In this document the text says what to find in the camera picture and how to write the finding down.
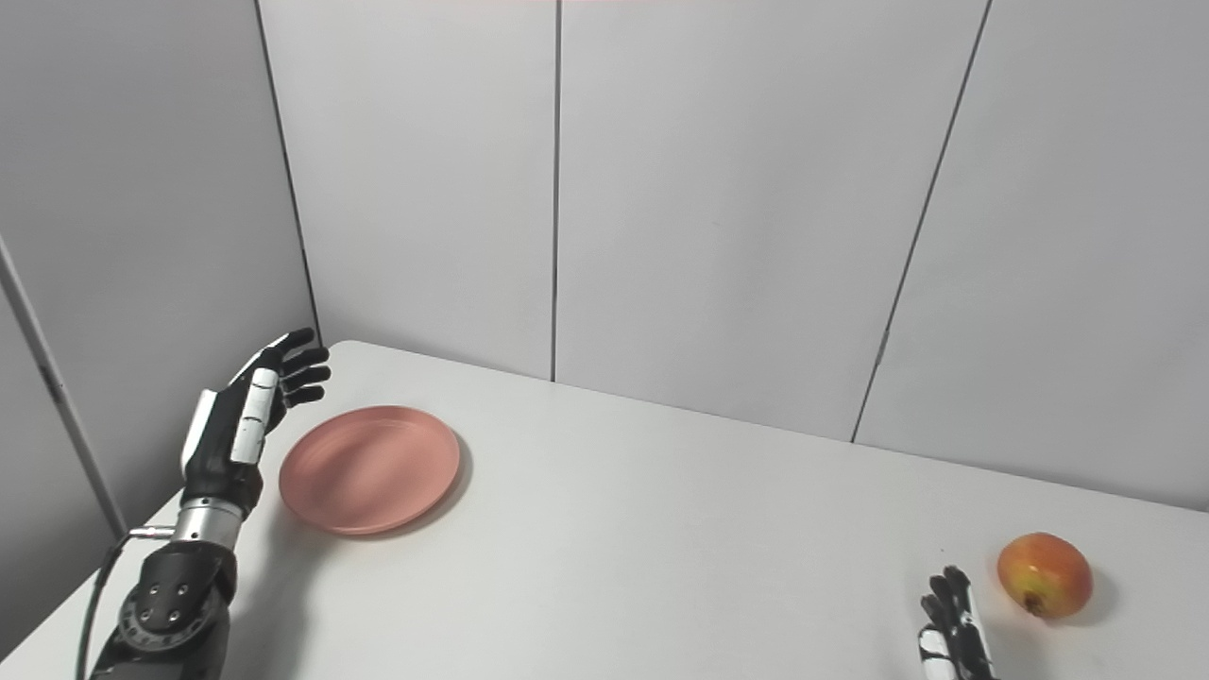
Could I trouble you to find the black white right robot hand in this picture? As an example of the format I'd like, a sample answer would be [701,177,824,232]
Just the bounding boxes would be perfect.
[918,566,998,680]

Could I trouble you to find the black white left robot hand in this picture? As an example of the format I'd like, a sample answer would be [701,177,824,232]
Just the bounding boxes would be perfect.
[179,328,332,517]

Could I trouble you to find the red-yellow apple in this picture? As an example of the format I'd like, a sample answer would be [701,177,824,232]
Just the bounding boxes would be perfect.
[997,533,1095,621]

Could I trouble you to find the pink round plate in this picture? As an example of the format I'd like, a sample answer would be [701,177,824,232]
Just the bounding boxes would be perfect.
[279,406,462,536]

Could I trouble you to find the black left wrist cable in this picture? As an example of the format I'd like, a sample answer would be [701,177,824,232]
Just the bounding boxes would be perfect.
[74,527,177,680]

